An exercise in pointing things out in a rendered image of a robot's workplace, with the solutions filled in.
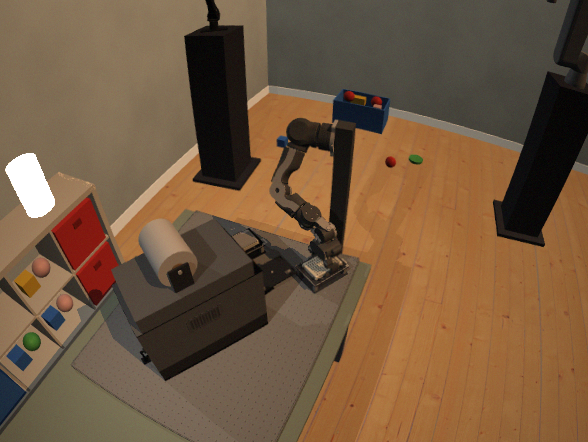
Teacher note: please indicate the beige cylinder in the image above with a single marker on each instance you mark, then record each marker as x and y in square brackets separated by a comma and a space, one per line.
[164, 248]

